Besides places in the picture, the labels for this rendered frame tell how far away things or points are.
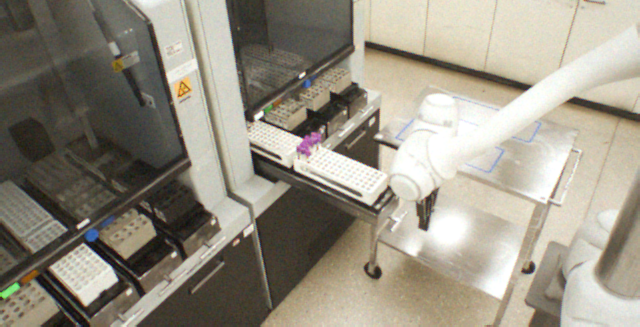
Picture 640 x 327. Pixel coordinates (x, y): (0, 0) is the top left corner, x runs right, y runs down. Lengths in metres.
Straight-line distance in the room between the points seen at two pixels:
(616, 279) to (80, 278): 1.22
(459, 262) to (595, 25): 1.98
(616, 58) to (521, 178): 0.67
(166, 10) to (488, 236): 1.55
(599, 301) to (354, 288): 1.29
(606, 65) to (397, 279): 1.51
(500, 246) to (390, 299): 0.53
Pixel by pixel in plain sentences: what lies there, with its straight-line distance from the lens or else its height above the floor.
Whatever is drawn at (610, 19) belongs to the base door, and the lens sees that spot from 3.37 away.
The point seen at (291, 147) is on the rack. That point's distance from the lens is 1.52.
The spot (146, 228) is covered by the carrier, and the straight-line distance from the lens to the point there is 1.35.
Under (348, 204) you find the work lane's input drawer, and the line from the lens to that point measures 1.40.
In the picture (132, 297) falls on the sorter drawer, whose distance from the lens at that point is 1.35.
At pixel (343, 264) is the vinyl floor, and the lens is 2.26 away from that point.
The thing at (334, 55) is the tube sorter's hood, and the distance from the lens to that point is 1.77.
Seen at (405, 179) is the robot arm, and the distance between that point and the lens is 0.96.
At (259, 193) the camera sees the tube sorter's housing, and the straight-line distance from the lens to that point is 1.55.
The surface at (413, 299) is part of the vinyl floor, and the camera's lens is 2.16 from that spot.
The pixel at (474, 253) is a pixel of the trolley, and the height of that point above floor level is 0.28.
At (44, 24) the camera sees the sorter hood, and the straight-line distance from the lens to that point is 1.13.
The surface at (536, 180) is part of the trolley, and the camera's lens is 1.56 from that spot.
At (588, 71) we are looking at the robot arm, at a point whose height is 1.36.
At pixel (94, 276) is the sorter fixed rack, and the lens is 1.31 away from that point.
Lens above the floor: 1.79
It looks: 37 degrees down
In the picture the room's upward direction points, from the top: 3 degrees counter-clockwise
